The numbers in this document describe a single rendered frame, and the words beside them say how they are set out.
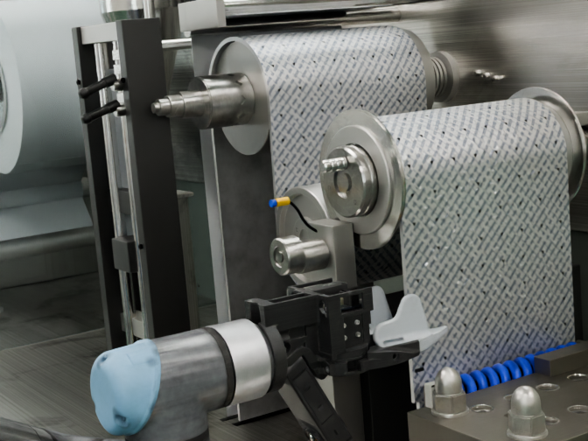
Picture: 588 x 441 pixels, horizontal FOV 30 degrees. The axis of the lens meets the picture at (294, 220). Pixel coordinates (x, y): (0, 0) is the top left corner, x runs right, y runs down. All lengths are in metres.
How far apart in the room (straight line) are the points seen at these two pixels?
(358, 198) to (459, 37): 0.45
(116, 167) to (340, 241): 0.38
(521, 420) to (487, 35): 0.62
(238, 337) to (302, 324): 0.07
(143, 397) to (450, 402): 0.30
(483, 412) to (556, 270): 0.24
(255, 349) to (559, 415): 0.30
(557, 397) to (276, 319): 0.30
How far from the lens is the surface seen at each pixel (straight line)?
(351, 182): 1.13
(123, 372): 0.94
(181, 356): 0.96
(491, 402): 1.12
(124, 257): 1.39
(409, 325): 1.09
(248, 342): 0.99
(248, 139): 1.35
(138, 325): 1.43
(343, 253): 1.16
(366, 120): 1.13
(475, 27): 1.49
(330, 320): 1.03
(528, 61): 1.42
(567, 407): 1.10
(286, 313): 1.02
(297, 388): 1.04
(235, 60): 1.36
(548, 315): 1.26
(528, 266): 1.23
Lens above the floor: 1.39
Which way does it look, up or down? 9 degrees down
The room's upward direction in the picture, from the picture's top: 5 degrees counter-clockwise
